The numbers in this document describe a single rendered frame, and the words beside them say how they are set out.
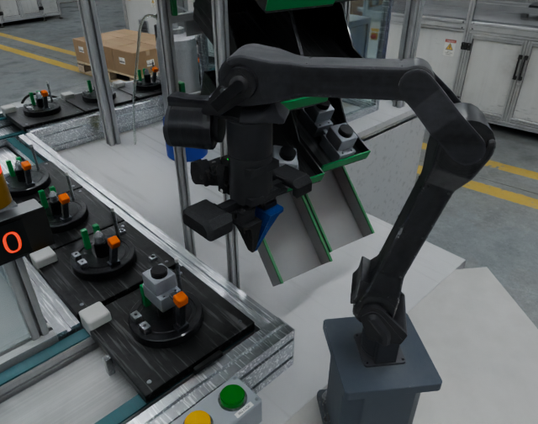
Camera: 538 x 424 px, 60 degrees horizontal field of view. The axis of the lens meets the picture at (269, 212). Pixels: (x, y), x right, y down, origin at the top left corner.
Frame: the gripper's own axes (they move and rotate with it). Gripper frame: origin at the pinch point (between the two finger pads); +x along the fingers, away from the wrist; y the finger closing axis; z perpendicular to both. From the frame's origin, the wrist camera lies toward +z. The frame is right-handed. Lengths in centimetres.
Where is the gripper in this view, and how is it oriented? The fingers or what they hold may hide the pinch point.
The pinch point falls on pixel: (251, 230)
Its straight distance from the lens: 65.0
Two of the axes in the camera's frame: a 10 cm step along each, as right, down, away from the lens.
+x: 0.0, 8.5, 5.3
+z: -6.9, -3.9, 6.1
